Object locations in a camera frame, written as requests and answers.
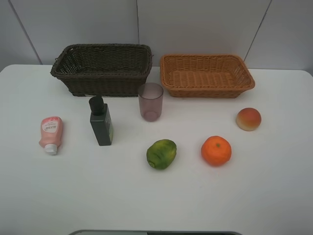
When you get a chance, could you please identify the dark green pump bottle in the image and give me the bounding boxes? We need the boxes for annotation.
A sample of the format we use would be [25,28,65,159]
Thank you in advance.
[89,96,113,146]

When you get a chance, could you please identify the green lime fruit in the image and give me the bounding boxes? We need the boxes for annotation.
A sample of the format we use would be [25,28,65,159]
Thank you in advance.
[146,139,177,170]

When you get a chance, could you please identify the pink detergent bottle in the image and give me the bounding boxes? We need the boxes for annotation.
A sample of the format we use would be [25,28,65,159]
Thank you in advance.
[39,116,63,155]

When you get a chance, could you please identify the red yellow peach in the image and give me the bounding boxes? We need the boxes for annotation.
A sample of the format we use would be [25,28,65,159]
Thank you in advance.
[236,108,262,131]

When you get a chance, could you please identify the dark brown wicker basket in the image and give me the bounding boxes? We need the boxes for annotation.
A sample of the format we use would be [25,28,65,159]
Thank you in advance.
[50,44,153,97]

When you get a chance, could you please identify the orange mandarin fruit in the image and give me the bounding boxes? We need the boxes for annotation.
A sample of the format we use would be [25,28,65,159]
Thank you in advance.
[201,136,232,166]

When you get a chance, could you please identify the orange wicker basket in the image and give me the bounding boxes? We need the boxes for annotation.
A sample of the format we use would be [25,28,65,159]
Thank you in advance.
[160,54,255,98]

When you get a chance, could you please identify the translucent purple plastic cup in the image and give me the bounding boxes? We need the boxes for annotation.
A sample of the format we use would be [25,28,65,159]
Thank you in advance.
[138,83,164,122]

